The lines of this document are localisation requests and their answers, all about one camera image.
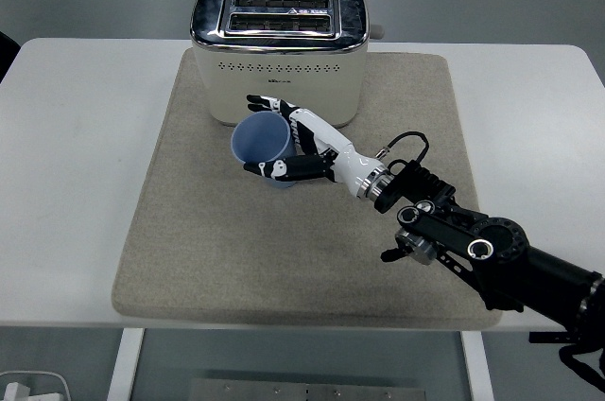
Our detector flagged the cream and chrome toaster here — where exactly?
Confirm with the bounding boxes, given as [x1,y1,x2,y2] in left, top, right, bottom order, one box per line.
[190,0,386,131]

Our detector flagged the blue plastic cup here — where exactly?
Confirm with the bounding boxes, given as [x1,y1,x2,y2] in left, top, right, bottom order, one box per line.
[230,111,297,190]

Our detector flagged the grey metal plate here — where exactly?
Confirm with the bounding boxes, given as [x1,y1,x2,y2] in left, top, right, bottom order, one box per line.
[188,377,427,401]

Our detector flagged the black table control panel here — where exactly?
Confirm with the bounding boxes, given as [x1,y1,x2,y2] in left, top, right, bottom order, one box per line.
[528,332,576,345]

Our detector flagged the white block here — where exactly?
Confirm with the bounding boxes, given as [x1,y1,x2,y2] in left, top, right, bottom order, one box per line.
[1,381,32,401]

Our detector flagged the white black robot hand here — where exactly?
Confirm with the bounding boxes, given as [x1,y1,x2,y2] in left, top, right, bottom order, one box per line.
[242,94,385,198]

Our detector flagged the person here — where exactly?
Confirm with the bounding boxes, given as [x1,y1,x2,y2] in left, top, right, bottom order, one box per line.
[0,30,22,83]

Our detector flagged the beige felt table mat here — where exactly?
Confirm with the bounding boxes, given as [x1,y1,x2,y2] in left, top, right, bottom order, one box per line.
[111,49,504,330]

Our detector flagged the white table leg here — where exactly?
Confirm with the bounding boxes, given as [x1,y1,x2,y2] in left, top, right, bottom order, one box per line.
[460,330,495,401]
[105,327,146,401]

